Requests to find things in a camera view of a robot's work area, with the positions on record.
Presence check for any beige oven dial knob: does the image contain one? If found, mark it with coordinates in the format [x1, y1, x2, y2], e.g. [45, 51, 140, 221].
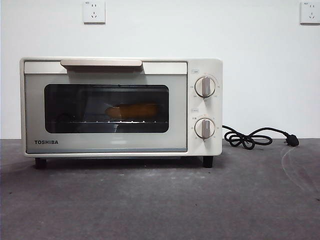
[194, 118, 216, 140]
[194, 76, 216, 98]

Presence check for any cream Toshiba toaster oven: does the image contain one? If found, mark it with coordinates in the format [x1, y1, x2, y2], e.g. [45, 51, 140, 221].
[19, 57, 223, 169]

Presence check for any black power cable with plug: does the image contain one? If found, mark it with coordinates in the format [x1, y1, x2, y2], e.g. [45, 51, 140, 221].
[221, 124, 300, 150]

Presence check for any yellow corn cob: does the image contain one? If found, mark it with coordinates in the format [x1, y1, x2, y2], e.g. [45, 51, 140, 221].
[104, 103, 160, 120]

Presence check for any white wall socket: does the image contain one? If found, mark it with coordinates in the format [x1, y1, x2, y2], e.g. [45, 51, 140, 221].
[83, 0, 106, 25]
[299, 1, 320, 25]

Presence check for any oven door with glass window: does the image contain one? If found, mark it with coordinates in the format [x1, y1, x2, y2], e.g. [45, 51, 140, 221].
[24, 59, 188, 153]

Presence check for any metal wire oven rack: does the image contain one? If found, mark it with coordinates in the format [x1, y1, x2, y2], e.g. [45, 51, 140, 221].
[47, 119, 168, 125]

